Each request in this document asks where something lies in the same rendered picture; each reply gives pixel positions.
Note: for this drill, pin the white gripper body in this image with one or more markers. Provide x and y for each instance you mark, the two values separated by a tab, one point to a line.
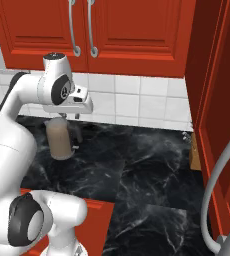
70	107

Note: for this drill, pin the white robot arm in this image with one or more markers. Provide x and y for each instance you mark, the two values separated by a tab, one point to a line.
7	156

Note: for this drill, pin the beige jug with lid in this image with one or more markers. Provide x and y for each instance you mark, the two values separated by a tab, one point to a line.
58	140

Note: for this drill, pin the small grey object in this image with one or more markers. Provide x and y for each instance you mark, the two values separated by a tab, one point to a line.
187	136

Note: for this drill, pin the brown wooden board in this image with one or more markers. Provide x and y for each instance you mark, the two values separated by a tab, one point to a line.
195	156

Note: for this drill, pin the red tall cupboard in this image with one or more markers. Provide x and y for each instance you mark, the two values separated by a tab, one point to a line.
220	83

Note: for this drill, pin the red wall cupboard door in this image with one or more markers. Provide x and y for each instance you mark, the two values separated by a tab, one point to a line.
137	33
37	30

